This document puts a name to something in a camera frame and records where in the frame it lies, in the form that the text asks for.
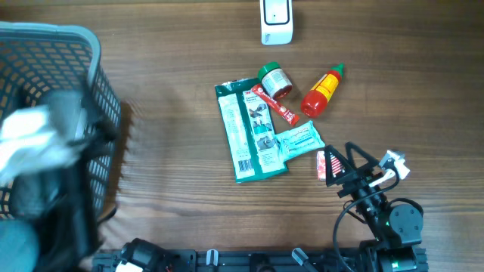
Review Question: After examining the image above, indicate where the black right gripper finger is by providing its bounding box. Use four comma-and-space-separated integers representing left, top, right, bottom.
345, 141, 379, 170
324, 145, 355, 187

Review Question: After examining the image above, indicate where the red tissue packet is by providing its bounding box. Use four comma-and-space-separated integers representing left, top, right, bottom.
316, 151, 345, 181

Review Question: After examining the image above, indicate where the teal wet wipes pack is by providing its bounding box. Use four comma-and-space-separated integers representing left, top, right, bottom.
275, 121, 326, 162

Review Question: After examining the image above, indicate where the red candy bar wrapper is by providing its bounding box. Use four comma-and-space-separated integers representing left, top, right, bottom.
251, 84, 299, 126

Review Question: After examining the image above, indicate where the red sauce squeeze bottle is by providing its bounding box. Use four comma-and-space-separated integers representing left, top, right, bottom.
301, 63, 345, 118

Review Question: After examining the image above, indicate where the green sponge package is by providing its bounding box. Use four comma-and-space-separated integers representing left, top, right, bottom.
215, 79, 287, 184

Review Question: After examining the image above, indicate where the green lid jar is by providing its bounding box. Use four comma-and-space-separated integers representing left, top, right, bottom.
258, 62, 293, 99

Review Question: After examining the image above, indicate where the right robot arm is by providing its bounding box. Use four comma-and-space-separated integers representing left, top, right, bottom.
321, 142, 429, 272

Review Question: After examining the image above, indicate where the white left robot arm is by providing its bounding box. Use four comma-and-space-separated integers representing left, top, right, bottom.
1, 90, 110, 271

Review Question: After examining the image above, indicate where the white barcode scanner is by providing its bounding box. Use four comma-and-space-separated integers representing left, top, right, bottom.
259, 0, 293, 46

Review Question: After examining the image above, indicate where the grey plastic shopping basket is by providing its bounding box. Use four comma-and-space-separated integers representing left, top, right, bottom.
1, 21, 121, 220

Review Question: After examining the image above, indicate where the right camera cable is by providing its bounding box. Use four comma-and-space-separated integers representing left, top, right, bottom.
332, 177, 402, 272

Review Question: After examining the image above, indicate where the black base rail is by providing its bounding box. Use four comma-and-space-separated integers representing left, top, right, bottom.
92, 239, 430, 272

